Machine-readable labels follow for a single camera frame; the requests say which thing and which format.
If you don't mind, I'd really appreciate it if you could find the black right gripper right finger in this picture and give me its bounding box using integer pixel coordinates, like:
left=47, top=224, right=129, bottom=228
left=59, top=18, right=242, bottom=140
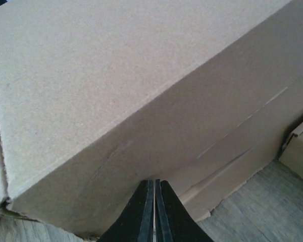
left=155, top=179, right=212, bottom=242

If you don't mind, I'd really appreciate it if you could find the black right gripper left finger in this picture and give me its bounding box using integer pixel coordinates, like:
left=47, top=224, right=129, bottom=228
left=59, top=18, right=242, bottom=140
left=98, top=180, right=154, bottom=242

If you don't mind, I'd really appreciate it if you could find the large cardboard box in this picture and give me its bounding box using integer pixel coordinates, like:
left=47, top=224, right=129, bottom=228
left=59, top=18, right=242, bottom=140
left=0, top=1, right=303, bottom=238
left=176, top=104, right=303, bottom=222

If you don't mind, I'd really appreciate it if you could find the large folded cardboard box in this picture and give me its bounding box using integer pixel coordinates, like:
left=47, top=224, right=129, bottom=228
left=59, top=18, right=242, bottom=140
left=176, top=104, right=303, bottom=222

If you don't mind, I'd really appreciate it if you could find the small folded cardboard box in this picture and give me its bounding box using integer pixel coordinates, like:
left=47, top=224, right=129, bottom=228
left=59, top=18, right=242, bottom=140
left=279, top=122, right=303, bottom=179

